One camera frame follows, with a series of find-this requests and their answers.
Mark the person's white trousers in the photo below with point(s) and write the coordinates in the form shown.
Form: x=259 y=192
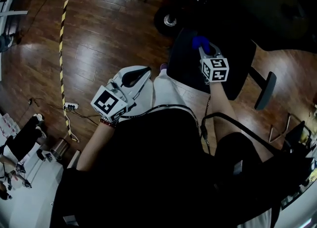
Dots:
x=166 y=90

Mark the blue cloth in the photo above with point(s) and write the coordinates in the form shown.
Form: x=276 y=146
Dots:
x=199 y=41

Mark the black mesh office chair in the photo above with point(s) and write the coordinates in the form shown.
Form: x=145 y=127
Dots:
x=235 y=56

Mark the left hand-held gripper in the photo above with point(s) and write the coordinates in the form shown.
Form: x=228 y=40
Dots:
x=106 y=103

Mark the metal waste bin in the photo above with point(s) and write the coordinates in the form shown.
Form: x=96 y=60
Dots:
x=59 y=147

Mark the yellow black striped floor tape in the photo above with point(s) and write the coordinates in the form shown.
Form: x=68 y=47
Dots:
x=60 y=68

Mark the person's purple shoe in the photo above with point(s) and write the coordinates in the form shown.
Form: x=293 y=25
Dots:
x=163 y=67

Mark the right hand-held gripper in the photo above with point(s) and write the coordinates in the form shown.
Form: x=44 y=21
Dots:
x=218 y=69

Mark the person's left forearm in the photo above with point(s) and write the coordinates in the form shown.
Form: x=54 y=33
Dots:
x=96 y=142

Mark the grey plastic bag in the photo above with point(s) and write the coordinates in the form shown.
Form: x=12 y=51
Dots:
x=5 y=43

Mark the person's right forearm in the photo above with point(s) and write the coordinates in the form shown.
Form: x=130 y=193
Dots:
x=223 y=103

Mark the black power adapter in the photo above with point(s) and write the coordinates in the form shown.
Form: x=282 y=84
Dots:
x=30 y=101

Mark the person wearing black headset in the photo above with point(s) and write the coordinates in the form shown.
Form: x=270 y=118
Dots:
x=148 y=172

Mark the white frame table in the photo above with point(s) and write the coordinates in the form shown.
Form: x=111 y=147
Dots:
x=15 y=13

